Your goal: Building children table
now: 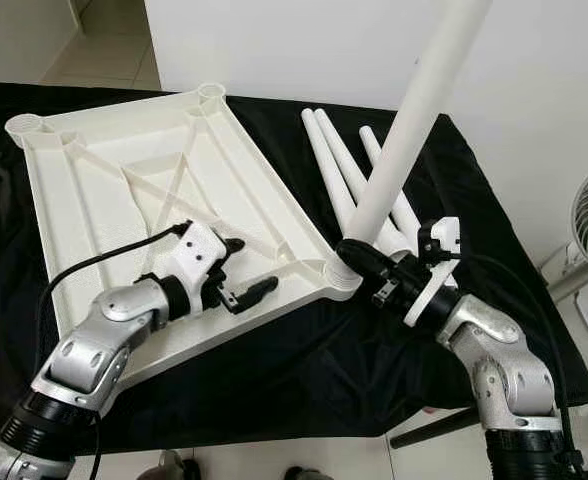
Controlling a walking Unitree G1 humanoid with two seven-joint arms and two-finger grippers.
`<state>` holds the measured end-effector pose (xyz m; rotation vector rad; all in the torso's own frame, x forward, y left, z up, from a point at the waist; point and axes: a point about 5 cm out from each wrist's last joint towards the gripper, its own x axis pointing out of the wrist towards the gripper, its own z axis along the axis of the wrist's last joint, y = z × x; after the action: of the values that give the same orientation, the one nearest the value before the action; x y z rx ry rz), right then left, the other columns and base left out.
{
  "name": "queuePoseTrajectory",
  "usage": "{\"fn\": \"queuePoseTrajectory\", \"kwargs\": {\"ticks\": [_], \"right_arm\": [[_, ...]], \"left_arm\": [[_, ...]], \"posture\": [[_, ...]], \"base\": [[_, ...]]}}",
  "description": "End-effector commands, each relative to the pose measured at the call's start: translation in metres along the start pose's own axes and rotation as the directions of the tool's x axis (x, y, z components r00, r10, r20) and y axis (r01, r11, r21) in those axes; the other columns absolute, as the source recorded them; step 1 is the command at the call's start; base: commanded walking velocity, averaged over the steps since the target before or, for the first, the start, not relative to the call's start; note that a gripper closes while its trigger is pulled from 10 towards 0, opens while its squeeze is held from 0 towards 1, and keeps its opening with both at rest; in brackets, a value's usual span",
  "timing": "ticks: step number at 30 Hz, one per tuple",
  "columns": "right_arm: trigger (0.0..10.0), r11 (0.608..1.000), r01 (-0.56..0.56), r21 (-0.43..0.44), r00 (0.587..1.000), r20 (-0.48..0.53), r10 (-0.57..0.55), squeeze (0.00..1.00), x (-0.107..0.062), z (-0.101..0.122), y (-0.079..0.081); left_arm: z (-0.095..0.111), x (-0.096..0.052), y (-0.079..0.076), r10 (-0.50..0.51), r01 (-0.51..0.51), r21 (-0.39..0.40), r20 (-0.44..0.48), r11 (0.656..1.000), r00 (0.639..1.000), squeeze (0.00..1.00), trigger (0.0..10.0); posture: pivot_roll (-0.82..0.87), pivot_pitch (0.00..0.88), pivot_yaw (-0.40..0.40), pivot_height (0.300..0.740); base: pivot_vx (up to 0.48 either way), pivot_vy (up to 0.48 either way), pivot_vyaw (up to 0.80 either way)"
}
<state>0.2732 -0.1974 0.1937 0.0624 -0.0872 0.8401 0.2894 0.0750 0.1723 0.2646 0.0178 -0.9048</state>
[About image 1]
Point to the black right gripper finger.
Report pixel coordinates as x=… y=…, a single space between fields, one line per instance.
x=366 y=262

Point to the white plastic table leg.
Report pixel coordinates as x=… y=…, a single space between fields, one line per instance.
x=374 y=145
x=342 y=150
x=409 y=130
x=324 y=165

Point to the white plastic table top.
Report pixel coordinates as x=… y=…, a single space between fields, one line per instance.
x=94 y=190

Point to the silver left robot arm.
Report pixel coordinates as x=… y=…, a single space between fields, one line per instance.
x=94 y=350

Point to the black tablecloth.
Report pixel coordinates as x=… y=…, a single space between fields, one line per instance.
x=284 y=370

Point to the black table leg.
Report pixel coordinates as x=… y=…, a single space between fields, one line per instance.
x=434 y=425

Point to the grey left robot foot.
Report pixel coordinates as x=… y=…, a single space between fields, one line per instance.
x=166 y=468

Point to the grey robot foot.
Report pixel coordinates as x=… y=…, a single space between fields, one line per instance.
x=166 y=468
x=309 y=473

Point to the grey right robot foot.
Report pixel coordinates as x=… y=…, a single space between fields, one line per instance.
x=309 y=473

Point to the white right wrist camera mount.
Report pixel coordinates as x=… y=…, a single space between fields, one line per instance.
x=429 y=305

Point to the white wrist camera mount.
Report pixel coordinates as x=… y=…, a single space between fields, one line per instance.
x=429 y=305
x=199 y=250

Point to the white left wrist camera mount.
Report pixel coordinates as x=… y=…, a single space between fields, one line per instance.
x=199 y=250

